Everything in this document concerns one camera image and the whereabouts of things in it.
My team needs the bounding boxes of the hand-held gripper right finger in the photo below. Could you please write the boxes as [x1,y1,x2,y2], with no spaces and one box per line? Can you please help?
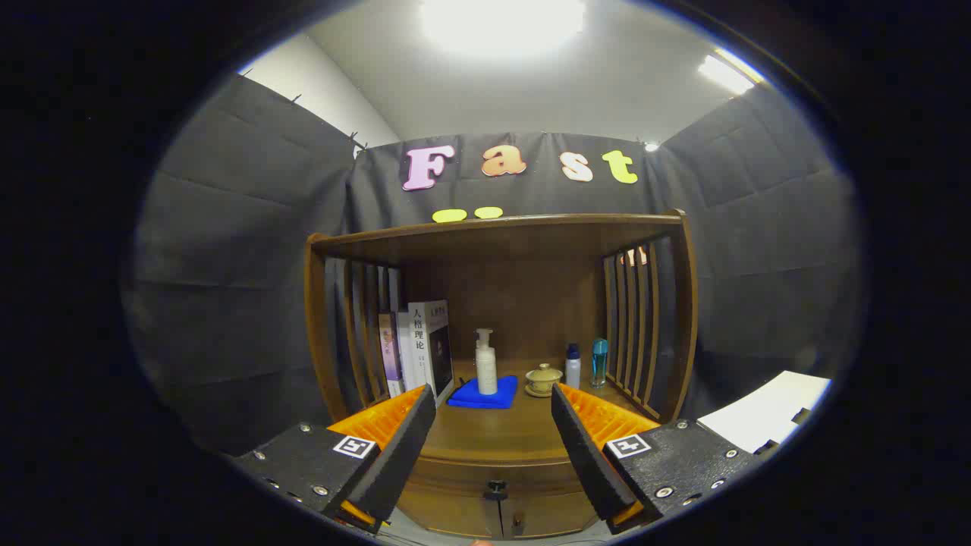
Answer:
[550,381,763,535]

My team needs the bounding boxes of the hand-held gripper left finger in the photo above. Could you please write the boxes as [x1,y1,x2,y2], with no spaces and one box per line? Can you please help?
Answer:
[228,383,438,535]

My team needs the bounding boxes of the wooden countertop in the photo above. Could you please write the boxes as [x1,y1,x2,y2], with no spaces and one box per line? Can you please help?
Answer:
[334,360,661,463]

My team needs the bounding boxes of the thin white book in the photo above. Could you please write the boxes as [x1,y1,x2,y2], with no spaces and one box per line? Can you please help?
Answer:
[396,309,418,394]

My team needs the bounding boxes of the purple book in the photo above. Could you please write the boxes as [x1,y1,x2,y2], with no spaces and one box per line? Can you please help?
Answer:
[378,311,404,399]

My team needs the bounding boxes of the grey metal cabinet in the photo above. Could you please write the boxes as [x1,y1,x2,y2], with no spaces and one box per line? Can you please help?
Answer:
[696,370,833,456]

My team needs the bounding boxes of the white pump bottle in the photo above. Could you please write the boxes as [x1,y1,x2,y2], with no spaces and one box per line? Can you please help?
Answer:
[475,328,498,396]

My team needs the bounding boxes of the brown wooden cabinet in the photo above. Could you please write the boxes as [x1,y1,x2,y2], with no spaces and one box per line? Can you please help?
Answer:
[303,210,699,541]

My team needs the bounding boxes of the brown wooden drawer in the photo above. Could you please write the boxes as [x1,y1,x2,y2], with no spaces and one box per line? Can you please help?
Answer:
[394,455,600,510]

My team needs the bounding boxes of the thick white portrait book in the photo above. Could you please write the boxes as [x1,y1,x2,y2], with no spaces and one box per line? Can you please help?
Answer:
[407,300,456,406]

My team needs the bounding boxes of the blue folded cloth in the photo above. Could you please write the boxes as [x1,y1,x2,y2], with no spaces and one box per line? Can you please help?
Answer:
[446,375,520,410]

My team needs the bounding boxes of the beige lidded ceramic cup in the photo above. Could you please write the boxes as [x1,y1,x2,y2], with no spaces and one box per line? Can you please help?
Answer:
[526,362,564,394]

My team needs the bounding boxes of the long ceiling light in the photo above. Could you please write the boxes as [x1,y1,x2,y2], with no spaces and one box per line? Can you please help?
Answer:
[696,49,763,96]

